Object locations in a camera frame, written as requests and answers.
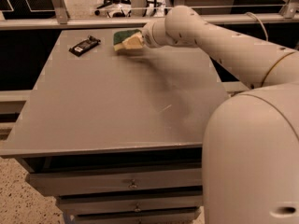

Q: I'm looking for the grey drawer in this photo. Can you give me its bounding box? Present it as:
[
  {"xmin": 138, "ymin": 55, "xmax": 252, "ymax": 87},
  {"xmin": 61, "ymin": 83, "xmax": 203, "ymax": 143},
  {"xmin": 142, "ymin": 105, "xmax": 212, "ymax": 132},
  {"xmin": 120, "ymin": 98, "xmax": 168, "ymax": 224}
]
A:
[
  {"xmin": 74, "ymin": 207, "xmax": 200, "ymax": 224},
  {"xmin": 26, "ymin": 168, "xmax": 202, "ymax": 196},
  {"xmin": 58, "ymin": 195, "xmax": 203, "ymax": 215}
]

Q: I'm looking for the metal railing frame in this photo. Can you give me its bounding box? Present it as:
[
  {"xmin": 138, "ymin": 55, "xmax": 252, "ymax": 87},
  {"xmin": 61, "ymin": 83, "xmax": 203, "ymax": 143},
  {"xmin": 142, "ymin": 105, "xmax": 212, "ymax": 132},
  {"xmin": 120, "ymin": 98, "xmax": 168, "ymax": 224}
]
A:
[{"xmin": 0, "ymin": 0, "xmax": 299, "ymax": 31}]

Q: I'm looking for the bottom grey drawer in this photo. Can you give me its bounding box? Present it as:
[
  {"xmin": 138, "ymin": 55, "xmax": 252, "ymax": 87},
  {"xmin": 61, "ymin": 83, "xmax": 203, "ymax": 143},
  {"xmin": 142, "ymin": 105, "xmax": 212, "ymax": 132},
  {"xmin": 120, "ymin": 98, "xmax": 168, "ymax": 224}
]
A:
[{"xmin": 74, "ymin": 207, "xmax": 200, "ymax": 224}]

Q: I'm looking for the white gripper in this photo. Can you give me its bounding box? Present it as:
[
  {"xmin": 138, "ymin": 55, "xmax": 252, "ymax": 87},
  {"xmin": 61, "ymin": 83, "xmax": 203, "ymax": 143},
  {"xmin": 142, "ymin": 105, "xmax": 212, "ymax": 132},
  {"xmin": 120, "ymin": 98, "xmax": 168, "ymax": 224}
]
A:
[{"xmin": 122, "ymin": 19, "xmax": 169, "ymax": 49}]

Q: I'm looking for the white cable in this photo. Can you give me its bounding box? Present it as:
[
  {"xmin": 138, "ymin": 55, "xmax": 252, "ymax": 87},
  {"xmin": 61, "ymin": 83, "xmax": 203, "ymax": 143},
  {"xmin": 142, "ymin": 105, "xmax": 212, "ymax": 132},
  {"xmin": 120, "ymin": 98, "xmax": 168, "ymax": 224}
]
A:
[{"xmin": 244, "ymin": 11, "xmax": 269, "ymax": 42}]

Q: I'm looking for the green and yellow sponge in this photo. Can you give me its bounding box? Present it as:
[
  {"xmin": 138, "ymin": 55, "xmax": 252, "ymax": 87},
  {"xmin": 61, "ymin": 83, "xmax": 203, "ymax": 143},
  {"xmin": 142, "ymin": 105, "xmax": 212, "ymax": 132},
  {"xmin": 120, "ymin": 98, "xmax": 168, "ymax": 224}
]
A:
[{"xmin": 113, "ymin": 29, "xmax": 142, "ymax": 51}]

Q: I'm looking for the grey drawer cabinet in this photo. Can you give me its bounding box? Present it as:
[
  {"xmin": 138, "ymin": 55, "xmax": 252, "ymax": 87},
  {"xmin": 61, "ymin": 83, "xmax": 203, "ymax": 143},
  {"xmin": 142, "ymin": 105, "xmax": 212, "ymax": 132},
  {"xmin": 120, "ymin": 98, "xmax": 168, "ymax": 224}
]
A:
[{"xmin": 0, "ymin": 26, "xmax": 230, "ymax": 224}]

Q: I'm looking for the black rxbar chocolate bar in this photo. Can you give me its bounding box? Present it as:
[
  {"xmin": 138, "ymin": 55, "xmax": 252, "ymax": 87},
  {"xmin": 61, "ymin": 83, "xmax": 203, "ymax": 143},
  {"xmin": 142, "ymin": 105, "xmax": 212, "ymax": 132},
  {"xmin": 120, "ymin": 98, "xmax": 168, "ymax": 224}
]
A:
[{"xmin": 69, "ymin": 35, "xmax": 101, "ymax": 57}]

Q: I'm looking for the top grey drawer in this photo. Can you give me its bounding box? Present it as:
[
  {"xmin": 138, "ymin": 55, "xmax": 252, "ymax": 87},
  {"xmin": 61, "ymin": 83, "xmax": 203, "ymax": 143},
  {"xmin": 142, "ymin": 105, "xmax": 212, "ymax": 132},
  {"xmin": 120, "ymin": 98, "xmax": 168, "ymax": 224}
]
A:
[{"xmin": 26, "ymin": 168, "xmax": 202, "ymax": 196}]

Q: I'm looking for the middle grey drawer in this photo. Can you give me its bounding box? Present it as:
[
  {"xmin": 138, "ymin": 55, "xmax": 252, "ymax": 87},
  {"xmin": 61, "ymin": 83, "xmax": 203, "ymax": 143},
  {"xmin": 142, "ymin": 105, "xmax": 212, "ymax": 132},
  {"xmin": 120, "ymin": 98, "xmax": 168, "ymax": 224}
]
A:
[{"xmin": 58, "ymin": 195, "xmax": 203, "ymax": 215}]

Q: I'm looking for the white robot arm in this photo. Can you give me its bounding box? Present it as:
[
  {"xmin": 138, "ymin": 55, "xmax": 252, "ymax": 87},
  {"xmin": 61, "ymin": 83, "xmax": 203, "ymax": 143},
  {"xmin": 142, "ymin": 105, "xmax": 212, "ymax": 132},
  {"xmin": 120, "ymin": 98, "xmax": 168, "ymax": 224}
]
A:
[{"xmin": 122, "ymin": 6, "xmax": 299, "ymax": 224}]

